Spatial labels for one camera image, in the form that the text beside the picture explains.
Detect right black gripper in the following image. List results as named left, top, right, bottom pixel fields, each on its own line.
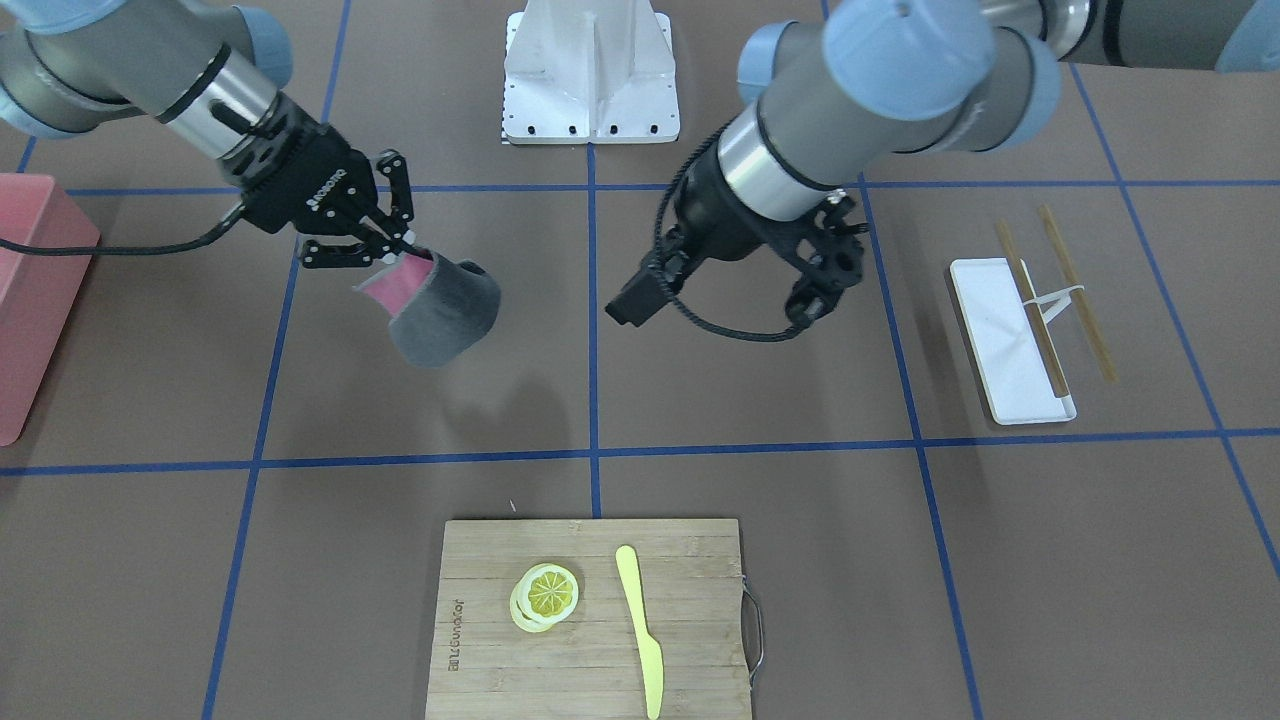
left=224, top=100, right=415, bottom=270

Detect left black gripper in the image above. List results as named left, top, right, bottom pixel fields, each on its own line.
left=605, top=150, right=797, bottom=327

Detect pink and grey cloth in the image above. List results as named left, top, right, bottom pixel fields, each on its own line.
left=353, top=254, right=500, bottom=368

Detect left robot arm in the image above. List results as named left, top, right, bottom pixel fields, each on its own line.
left=605, top=1, right=1277, bottom=343

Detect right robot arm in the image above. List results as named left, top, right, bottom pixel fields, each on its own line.
left=3, top=1, right=431, bottom=269

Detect bamboo cutting board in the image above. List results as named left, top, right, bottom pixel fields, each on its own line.
left=424, top=519, right=753, bottom=719

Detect pink plastic bin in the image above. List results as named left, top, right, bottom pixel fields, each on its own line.
left=1, top=173, right=101, bottom=446

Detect yellow lemon slices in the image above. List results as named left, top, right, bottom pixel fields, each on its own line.
left=509, top=562, right=580, bottom=634

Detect yellow plastic knife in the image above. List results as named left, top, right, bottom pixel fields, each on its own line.
left=614, top=544, right=666, bottom=719

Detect white chopstick band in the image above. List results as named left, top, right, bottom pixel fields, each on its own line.
left=1023, top=284, right=1085, bottom=325

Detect wooden chopstick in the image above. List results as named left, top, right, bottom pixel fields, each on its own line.
left=995, top=219, right=1070, bottom=398
left=1037, top=204, right=1119, bottom=384

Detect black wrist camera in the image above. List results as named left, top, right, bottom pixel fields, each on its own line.
left=776, top=188, right=870, bottom=329

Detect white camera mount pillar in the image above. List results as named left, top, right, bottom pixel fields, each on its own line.
left=500, top=1, right=681, bottom=146

